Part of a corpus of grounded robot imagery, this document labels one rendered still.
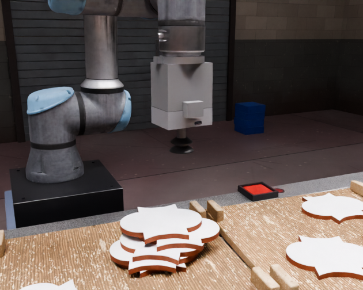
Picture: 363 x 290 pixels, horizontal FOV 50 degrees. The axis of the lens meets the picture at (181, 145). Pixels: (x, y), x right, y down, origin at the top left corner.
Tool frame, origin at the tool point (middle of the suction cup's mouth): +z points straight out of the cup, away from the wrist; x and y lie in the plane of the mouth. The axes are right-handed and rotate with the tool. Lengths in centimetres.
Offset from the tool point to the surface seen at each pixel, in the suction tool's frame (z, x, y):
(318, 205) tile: 17.4, -1.6, 34.5
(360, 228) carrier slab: 18.4, -12.2, 34.9
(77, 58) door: 9, 458, 102
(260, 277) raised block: 15.9, -17.9, 3.6
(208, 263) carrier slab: 18.5, -7.6, 1.1
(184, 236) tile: 13.7, -4.9, -2.2
